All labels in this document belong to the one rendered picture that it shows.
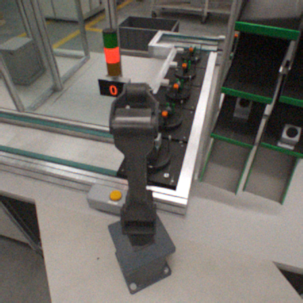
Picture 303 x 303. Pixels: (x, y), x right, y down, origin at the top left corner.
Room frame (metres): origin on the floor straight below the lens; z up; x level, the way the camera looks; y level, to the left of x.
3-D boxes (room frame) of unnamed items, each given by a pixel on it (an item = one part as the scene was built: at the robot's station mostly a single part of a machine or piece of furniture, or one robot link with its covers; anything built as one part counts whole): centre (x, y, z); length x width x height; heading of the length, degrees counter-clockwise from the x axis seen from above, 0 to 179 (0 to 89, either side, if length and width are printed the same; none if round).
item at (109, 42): (0.85, 0.14, 1.38); 0.05 x 0.05 x 0.05
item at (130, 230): (0.30, 0.03, 1.15); 0.09 x 0.07 x 0.06; 89
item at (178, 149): (0.68, -0.01, 0.96); 0.24 x 0.24 x 0.02; 74
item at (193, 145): (1.15, -0.14, 0.91); 1.24 x 0.33 x 0.10; 164
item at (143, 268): (0.30, 0.03, 0.96); 0.15 x 0.15 x 0.20; 25
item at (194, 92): (1.17, -0.14, 1.01); 0.24 x 0.24 x 0.13; 74
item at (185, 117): (0.93, -0.08, 1.01); 0.24 x 0.24 x 0.13; 74
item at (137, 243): (0.30, 0.03, 1.09); 0.07 x 0.07 x 0.06; 25
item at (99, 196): (0.50, 0.13, 0.93); 0.21 x 0.07 x 0.06; 74
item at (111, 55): (0.85, 0.14, 1.33); 0.05 x 0.05 x 0.05
